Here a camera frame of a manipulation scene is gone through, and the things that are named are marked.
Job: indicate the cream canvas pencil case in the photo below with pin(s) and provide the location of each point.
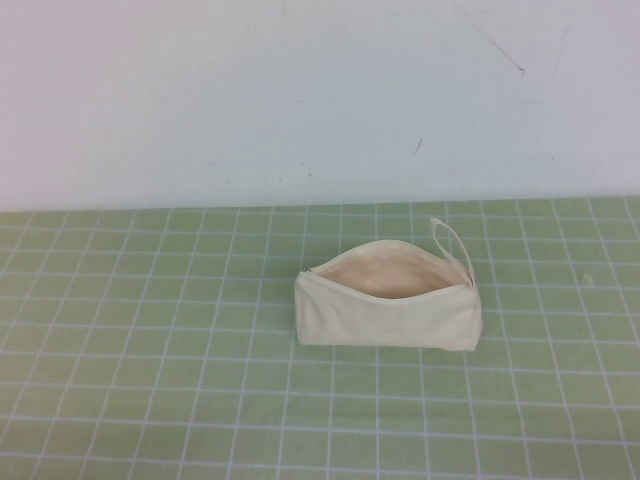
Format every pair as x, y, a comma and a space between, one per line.
380, 320

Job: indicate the green grid cutting mat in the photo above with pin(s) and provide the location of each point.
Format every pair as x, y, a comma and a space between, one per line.
150, 350

